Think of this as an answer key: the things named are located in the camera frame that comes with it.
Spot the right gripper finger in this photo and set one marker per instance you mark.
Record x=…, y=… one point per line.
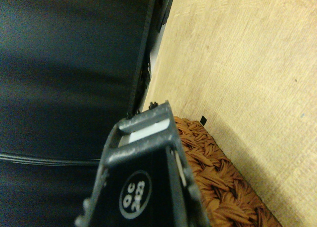
x=138, y=147

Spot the brown wicker basket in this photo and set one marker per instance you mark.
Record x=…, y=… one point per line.
x=218, y=177

